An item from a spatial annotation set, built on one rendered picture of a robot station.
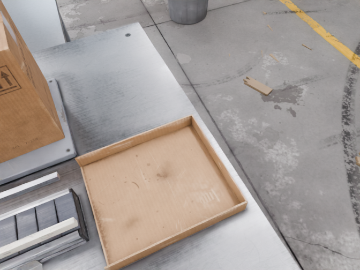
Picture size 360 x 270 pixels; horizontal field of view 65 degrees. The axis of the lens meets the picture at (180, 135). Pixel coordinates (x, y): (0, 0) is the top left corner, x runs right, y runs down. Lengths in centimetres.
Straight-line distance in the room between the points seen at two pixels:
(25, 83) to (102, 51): 43
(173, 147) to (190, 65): 155
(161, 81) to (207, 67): 134
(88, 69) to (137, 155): 38
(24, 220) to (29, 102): 24
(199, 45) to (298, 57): 76
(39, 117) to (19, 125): 4
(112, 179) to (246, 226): 31
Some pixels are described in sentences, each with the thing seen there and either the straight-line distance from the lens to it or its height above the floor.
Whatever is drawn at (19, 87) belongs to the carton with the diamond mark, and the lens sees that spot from 65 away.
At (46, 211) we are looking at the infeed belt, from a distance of 64.
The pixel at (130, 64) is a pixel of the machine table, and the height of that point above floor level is 83.
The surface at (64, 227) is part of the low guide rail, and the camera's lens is 58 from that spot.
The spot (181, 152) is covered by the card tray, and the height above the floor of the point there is 83.
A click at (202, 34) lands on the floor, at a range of 252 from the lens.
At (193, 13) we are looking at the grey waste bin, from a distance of 258.
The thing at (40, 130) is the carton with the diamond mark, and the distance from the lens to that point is 73.
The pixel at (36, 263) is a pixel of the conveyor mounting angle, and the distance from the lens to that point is 65.
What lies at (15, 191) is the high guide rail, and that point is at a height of 96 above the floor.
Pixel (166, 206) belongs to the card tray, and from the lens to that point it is 63.
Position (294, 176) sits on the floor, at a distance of 170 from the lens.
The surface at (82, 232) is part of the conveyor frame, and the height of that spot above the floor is 87.
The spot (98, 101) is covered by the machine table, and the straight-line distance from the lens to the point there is 85.
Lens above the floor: 141
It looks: 54 degrees down
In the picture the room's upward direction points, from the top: 4 degrees counter-clockwise
